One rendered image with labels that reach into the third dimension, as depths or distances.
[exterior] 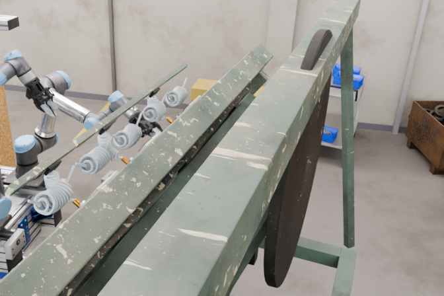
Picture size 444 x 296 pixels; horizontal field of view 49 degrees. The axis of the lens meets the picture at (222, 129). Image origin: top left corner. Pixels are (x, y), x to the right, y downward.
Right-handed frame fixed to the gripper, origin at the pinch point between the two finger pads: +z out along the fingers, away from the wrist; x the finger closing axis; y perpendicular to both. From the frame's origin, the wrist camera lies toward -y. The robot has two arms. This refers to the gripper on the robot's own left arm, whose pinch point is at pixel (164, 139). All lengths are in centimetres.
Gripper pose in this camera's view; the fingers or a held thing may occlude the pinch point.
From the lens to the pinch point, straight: 255.1
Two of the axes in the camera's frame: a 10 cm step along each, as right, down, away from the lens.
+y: -3.3, 4.0, -8.5
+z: 7.3, 6.8, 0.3
